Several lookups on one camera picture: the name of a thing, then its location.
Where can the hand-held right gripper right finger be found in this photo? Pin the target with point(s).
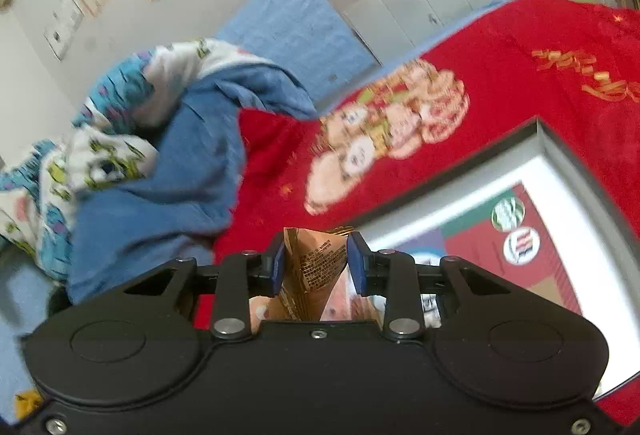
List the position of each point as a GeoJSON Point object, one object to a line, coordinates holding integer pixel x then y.
{"type": "Point", "coordinates": [356, 265]}

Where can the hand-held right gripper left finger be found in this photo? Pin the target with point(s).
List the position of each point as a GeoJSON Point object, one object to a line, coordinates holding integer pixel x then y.
{"type": "Point", "coordinates": [278, 265]}

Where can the brown snack packet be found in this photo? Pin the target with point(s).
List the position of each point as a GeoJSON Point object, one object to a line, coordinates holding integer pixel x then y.
{"type": "Point", "coordinates": [315, 265]}

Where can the blue cartoon-print quilt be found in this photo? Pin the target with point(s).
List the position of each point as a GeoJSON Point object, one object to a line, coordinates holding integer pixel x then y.
{"type": "Point", "coordinates": [140, 215]}

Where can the printed card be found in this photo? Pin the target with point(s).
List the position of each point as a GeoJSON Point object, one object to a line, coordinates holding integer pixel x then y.
{"type": "Point", "coordinates": [540, 255]}

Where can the red embroidered blanket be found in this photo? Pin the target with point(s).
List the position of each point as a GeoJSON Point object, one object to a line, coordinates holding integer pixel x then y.
{"type": "Point", "coordinates": [500, 65]}

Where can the grey headboard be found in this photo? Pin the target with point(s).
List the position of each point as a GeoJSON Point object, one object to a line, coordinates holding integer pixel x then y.
{"type": "Point", "coordinates": [400, 20]}

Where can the blue bed sheet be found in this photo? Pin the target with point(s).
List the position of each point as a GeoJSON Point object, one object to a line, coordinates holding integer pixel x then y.
{"type": "Point", "coordinates": [20, 355]}

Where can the yellow packet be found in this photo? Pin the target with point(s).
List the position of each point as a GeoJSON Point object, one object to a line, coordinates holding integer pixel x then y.
{"type": "Point", "coordinates": [27, 404]}

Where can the white wall certificate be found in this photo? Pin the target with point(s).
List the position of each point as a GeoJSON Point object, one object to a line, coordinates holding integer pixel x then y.
{"type": "Point", "coordinates": [62, 27]}

